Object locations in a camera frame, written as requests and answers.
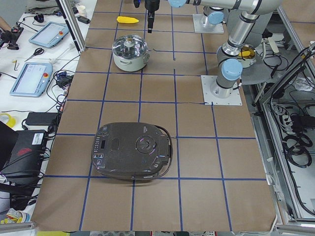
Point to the glass pot lid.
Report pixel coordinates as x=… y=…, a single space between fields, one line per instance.
x=129 y=46

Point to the lower blue teach pendant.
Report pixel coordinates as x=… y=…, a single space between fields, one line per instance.
x=32 y=80

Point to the metal bowl with corn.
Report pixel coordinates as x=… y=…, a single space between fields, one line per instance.
x=247 y=56

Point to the blue teach pendant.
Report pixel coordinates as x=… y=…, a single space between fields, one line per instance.
x=32 y=80
x=50 y=35

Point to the black handled scissors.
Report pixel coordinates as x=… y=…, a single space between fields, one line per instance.
x=37 y=52

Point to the black computer box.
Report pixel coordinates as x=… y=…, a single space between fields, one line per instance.
x=27 y=155

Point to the yellow corn cob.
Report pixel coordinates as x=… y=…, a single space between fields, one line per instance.
x=126 y=20

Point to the dark brown rice cooker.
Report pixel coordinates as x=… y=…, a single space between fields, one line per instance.
x=132 y=151

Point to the aluminium frame post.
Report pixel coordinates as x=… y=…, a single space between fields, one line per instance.
x=72 y=24

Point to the upper blue teach pendant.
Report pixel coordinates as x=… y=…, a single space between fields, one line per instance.
x=50 y=35

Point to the yellow tape roll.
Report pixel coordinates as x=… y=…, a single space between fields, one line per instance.
x=7 y=119

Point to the white paper cup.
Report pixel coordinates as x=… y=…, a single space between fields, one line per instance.
x=82 y=10

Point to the white cooking pot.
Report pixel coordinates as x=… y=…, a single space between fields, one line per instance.
x=131 y=65

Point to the black power adapter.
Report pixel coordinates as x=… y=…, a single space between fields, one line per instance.
x=40 y=118

